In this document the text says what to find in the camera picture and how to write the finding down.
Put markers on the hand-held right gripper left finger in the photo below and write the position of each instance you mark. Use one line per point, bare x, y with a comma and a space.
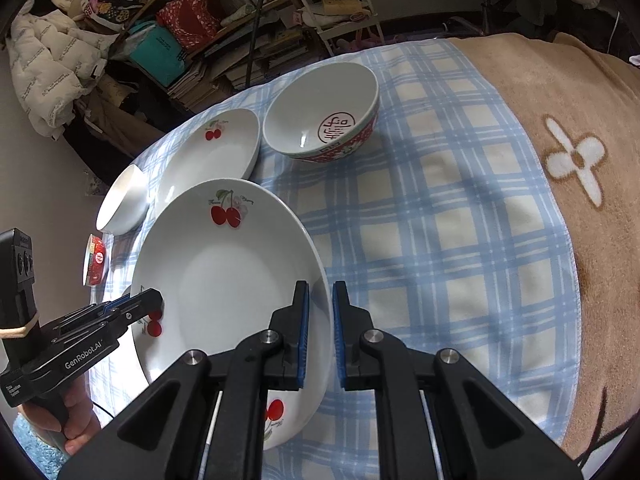
301, 330

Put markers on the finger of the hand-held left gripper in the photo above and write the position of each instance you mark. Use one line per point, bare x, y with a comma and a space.
122, 303
147, 305

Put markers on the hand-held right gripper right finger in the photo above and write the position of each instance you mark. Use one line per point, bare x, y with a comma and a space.
339, 330

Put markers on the small red patterned bowl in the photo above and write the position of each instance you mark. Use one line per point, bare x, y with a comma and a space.
96, 260

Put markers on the large white cherry plate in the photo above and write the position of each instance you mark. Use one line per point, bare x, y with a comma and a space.
225, 280

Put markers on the plain white bowl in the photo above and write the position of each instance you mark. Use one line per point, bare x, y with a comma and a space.
122, 200

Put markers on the small white cherry plate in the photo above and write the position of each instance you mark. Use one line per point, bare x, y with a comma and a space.
210, 165

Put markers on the large red patterned bowl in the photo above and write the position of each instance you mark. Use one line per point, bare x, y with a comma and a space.
300, 110

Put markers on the person's left forearm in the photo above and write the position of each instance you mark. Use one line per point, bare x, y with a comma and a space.
37, 450

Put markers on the person's left hand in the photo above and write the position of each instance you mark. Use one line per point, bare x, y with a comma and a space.
80, 420

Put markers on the blue plaid cloth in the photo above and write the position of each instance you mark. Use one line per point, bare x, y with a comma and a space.
425, 235

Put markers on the teal bag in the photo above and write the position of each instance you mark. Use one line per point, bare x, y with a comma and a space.
160, 52

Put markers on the white puffy jacket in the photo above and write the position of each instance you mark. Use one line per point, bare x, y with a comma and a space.
45, 60

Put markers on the stack of books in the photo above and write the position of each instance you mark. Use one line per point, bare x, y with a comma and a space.
250, 60

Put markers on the wooden shelf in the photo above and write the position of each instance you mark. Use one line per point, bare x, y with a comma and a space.
235, 30

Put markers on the red printed bag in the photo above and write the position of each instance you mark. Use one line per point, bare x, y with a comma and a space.
192, 17

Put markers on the colourful printed cloth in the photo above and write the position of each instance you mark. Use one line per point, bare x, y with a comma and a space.
112, 7

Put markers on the white metal cart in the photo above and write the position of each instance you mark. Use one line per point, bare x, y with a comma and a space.
345, 25

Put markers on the tan cardboard box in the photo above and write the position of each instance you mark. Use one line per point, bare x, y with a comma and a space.
345, 2

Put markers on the tan flower blanket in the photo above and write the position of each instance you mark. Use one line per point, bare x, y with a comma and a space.
575, 85

